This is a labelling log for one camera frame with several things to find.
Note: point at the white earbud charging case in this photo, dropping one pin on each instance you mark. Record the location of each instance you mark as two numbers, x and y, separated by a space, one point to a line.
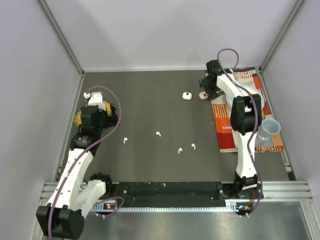
187 96

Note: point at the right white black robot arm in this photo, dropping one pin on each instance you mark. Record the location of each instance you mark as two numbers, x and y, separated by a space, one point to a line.
245 119

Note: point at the pale blue cup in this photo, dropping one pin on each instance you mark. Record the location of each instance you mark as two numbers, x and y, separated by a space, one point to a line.
268 128

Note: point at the grey slotted cable duct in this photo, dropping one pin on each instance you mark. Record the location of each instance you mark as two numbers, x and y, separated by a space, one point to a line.
228 207

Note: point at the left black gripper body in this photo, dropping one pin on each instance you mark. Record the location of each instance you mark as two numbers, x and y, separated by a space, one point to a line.
106 121

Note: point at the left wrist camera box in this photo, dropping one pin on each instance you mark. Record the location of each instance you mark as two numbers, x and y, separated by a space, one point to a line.
95 99

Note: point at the pink handled fork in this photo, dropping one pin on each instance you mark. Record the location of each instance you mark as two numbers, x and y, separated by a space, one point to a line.
227 128

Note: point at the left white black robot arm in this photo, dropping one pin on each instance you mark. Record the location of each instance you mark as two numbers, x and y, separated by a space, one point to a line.
65 212

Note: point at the pink earbud charging case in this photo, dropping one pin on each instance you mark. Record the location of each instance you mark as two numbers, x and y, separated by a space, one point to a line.
203 95

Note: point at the aluminium front rail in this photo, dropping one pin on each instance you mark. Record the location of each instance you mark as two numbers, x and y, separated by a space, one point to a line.
273 191

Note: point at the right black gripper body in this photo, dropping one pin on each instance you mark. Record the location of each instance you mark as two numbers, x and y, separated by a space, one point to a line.
210 89

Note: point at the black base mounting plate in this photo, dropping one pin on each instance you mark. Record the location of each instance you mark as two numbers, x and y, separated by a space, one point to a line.
173 194

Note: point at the yellow woven mat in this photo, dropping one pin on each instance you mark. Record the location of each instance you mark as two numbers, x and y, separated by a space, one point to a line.
77 118

